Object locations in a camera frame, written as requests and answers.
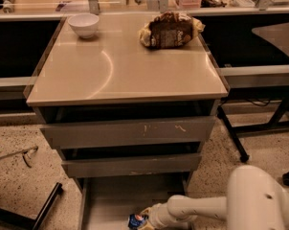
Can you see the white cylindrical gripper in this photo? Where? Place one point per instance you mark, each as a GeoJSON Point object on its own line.
{"type": "Point", "coordinates": [158, 216]}

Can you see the blue pepsi can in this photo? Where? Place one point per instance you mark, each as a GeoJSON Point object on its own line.
{"type": "Point", "coordinates": [136, 221]}

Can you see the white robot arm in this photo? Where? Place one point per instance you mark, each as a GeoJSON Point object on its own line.
{"type": "Point", "coordinates": [254, 201]}

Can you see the grey bottom drawer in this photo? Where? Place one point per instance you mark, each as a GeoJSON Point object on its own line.
{"type": "Point", "coordinates": [107, 202]}

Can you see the grey drawer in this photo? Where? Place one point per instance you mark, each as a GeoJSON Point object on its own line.
{"type": "Point", "coordinates": [128, 132]}
{"type": "Point", "coordinates": [107, 202]}
{"type": "Point", "coordinates": [174, 163]}

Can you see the grey middle drawer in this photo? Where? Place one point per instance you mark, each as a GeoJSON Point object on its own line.
{"type": "Point", "coordinates": [174, 163]}

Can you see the grey drawer cabinet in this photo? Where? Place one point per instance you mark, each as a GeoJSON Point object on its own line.
{"type": "Point", "coordinates": [112, 77]}

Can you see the grey top drawer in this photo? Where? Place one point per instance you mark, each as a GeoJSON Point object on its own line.
{"type": "Point", "coordinates": [128, 132]}

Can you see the black bar on floor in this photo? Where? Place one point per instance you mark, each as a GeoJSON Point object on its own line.
{"type": "Point", "coordinates": [25, 223]}

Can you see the grey metal floor tool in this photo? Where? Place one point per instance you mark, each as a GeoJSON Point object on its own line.
{"type": "Point", "coordinates": [26, 155]}

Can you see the white ceramic bowl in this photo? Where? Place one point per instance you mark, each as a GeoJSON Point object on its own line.
{"type": "Point", "coordinates": [84, 25]}

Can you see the grey side table top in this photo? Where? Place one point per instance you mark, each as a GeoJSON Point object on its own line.
{"type": "Point", "coordinates": [277, 35]}

